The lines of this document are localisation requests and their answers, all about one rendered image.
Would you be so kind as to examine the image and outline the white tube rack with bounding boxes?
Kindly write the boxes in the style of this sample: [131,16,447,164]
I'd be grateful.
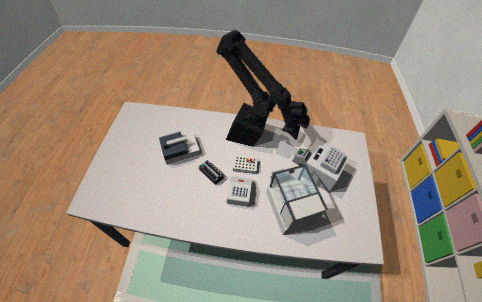
[233,155,258,174]

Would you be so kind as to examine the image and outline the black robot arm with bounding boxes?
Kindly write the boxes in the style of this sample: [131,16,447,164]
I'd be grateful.
[216,30,310,129]

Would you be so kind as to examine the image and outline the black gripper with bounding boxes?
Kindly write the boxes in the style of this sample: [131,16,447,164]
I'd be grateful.
[282,116,300,140]

